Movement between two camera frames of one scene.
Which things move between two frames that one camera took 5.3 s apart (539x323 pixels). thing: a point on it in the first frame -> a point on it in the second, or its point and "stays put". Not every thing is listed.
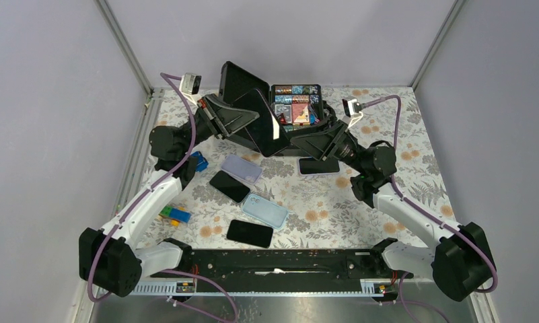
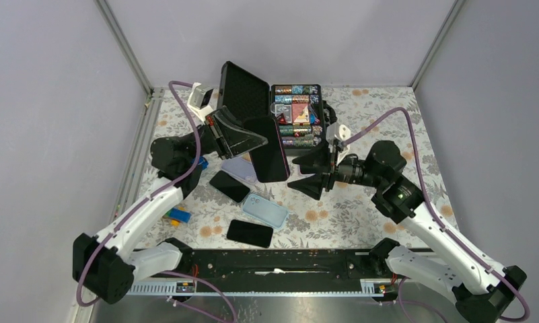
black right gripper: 320,141 -> 319,156
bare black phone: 249,233 stays put
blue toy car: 202,163 stays put
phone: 241,168 stays put
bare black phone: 265,130 -> 269,161
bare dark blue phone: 230,186 stays put
